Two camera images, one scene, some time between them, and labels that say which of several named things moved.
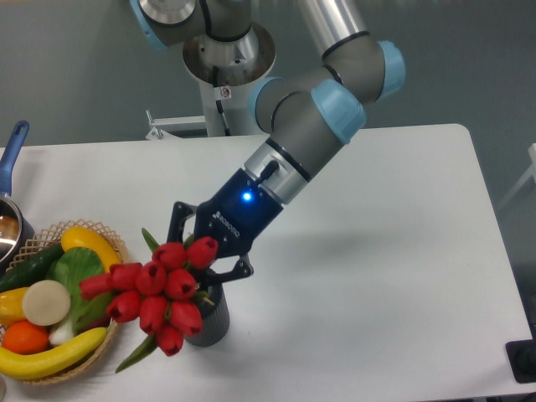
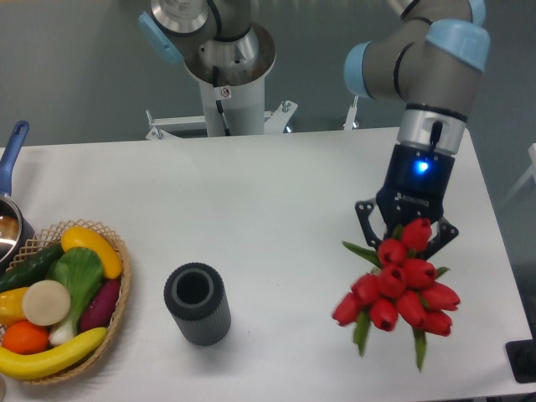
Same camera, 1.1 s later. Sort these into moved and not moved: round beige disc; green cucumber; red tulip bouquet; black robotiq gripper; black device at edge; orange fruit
Moved: black robotiq gripper; red tulip bouquet
Not moved: round beige disc; orange fruit; green cucumber; black device at edge
